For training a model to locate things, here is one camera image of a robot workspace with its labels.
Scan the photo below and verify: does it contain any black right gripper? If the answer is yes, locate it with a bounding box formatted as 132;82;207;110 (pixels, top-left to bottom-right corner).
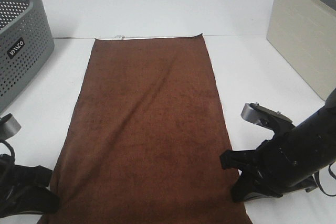
220;125;318;202

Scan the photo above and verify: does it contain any grey perforated laundry basket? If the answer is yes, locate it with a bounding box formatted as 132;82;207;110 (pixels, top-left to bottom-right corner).
1;0;55;111

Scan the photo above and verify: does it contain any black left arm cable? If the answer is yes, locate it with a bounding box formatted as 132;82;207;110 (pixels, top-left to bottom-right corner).
0;139;16;167

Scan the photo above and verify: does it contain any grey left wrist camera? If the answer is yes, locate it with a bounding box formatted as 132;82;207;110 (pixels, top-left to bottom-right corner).
1;113;21;140

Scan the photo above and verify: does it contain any brown towel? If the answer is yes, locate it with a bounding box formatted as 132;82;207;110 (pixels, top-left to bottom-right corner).
40;35;250;223

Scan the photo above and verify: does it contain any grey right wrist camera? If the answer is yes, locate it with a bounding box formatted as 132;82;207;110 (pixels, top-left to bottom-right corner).
241;103;295;134

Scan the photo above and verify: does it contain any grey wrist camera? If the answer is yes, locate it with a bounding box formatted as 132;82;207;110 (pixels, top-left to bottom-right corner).
241;103;295;134
1;113;21;140

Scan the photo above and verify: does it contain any beige storage box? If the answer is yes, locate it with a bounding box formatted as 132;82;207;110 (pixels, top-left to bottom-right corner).
267;0;335;100

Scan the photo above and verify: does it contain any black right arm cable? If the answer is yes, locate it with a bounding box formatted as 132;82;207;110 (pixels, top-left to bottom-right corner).
313;162;336;197

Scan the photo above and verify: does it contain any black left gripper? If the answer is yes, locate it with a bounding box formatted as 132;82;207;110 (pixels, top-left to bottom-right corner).
1;154;60;214

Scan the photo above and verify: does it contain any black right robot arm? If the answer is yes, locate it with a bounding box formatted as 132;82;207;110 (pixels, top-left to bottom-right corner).
220;101;335;202

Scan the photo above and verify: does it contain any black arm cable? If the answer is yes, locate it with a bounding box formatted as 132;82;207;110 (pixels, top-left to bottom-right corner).
0;139;16;167
313;162;336;197

